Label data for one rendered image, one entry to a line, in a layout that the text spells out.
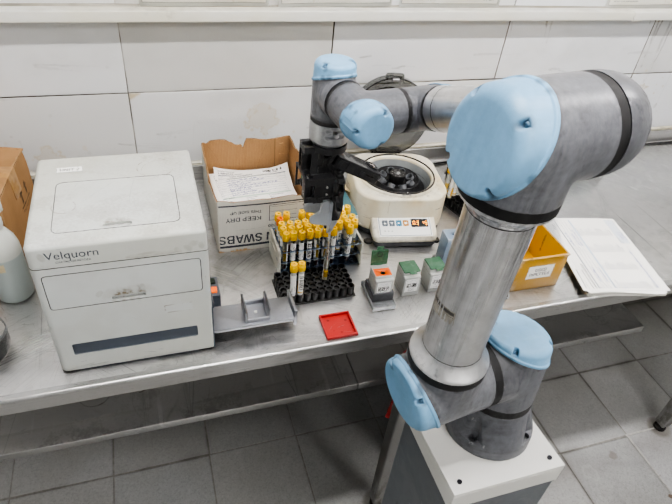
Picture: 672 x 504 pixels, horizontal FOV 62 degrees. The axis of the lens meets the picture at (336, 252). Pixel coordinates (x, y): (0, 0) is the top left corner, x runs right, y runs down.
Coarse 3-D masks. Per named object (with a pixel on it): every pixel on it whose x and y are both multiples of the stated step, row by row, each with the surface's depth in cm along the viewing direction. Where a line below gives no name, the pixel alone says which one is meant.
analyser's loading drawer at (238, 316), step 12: (252, 300) 117; (264, 300) 116; (276, 300) 119; (288, 300) 119; (216, 312) 115; (228, 312) 115; (240, 312) 116; (252, 312) 116; (264, 312) 116; (276, 312) 116; (288, 312) 117; (216, 324) 112; (228, 324) 113; (240, 324) 113; (252, 324) 113; (264, 324) 114
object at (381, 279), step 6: (384, 264) 126; (372, 270) 124; (378, 270) 124; (384, 270) 124; (390, 270) 124; (372, 276) 124; (378, 276) 122; (384, 276) 123; (390, 276) 123; (372, 282) 125; (378, 282) 122; (384, 282) 123; (390, 282) 123; (372, 288) 125; (378, 288) 124; (384, 288) 124; (390, 288) 125
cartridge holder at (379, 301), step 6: (366, 282) 128; (366, 288) 128; (366, 294) 128; (372, 294) 124; (378, 294) 124; (384, 294) 125; (390, 294) 125; (372, 300) 125; (378, 300) 125; (384, 300) 126; (390, 300) 126; (372, 306) 124; (378, 306) 124; (384, 306) 125; (390, 306) 125
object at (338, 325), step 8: (336, 312) 123; (344, 312) 123; (320, 320) 120; (328, 320) 121; (336, 320) 121; (344, 320) 122; (352, 320) 121; (328, 328) 119; (336, 328) 120; (344, 328) 120; (352, 328) 120; (328, 336) 117; (336, 336) 117; (344, 336) 118
